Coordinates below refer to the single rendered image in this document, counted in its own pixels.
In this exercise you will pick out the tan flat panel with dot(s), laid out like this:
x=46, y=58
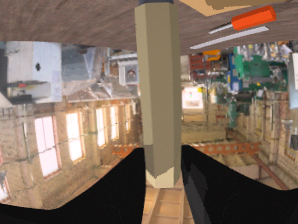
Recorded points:
x=211, y=7

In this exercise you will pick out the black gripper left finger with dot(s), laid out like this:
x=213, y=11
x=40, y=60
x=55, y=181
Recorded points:
x=117, y=198

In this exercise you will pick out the white flat strip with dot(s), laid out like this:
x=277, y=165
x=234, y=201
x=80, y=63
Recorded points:
x=260, y=29

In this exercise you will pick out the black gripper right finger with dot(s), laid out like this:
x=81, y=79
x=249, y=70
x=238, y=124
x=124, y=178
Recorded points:
x=219, y=195

